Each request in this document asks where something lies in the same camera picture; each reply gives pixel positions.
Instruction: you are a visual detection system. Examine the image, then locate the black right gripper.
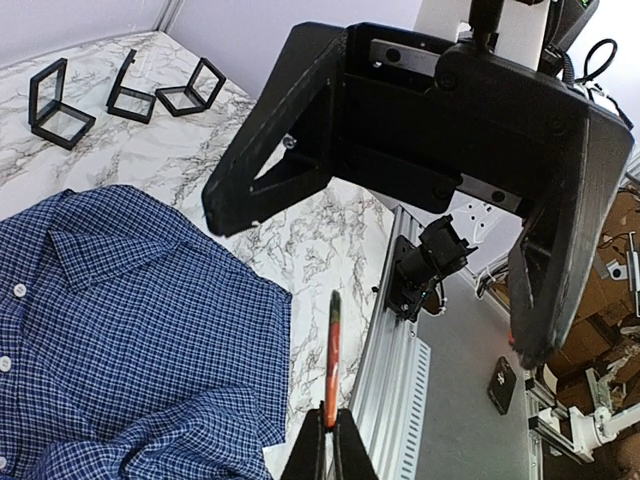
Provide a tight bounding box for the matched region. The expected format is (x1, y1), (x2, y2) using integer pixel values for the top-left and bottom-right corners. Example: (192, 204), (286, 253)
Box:
(339, 24), (589, 215)

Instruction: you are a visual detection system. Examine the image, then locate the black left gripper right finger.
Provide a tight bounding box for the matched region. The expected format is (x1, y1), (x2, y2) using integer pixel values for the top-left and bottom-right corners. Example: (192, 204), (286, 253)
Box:
(333, 409), (378, 480)

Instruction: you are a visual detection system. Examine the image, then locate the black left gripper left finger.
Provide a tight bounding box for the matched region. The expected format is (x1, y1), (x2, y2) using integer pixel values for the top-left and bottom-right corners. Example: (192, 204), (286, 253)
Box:
(280, 405), (326, 480)

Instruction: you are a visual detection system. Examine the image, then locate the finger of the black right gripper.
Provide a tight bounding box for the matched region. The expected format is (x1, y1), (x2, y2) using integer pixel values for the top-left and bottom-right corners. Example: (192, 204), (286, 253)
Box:
(201, 22), (347, 237)
(508, 107), (634, 370)

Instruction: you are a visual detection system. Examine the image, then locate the blue plaid shirt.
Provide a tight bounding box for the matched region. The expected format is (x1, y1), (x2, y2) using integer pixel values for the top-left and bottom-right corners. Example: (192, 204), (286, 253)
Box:
(1, 185), (291, 479)

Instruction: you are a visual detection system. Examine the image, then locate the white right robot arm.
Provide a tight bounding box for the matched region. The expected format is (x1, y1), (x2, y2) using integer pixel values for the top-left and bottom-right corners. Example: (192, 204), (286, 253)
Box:
(202, 1), (634, 369)

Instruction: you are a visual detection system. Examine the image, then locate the black open display box right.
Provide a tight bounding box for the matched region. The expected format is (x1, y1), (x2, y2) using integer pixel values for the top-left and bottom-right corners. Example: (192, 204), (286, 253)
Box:
(155, 57), (227, 117)

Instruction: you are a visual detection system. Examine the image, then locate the black open display box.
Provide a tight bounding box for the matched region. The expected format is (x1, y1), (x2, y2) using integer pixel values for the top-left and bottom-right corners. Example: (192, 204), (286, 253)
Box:
(28, 58), (96, 150)
(106, 49), (156, 124)
(155, 57), (227, 117)

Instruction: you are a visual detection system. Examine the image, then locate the black small device on floor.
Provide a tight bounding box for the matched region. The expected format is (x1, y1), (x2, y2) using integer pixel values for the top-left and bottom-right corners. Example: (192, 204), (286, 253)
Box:
(487, 356), (517, 415)

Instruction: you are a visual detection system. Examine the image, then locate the black open display box middle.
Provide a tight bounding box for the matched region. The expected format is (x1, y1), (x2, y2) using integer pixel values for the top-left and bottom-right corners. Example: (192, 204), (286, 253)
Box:
(106, 49), (156, 124)

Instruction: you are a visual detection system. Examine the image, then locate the black open display box left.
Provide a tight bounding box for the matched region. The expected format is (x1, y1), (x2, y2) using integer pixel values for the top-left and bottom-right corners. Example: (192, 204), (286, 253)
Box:
(28, 58), (96, 150)

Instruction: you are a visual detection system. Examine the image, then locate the aluminium front frame rail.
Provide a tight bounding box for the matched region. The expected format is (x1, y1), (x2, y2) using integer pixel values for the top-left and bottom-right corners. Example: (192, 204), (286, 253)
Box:
(344, 204), (501, 480)

